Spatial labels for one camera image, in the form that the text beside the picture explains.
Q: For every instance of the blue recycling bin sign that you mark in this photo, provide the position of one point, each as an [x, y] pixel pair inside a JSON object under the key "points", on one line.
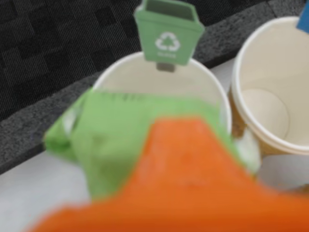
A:
{"points": [[304, 19]]}

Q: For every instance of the paper cup with green sign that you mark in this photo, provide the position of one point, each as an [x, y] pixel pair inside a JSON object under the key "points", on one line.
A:
{"points": [[144, 77]]}

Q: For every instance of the green paper-wrapped package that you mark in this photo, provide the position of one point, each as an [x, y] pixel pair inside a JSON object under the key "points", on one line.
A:
{"points": [[108, 135]]}

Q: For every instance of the green recycling bin sign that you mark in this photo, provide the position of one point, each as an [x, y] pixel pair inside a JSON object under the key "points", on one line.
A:
{"points": [[166, 29]]}

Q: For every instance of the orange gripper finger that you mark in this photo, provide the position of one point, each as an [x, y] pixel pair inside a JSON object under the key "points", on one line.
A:
{"points": [[188, 188]]}

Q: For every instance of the paper cup with blue sign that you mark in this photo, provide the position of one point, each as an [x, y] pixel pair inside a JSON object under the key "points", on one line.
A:
{"points": [[265, 72]]}

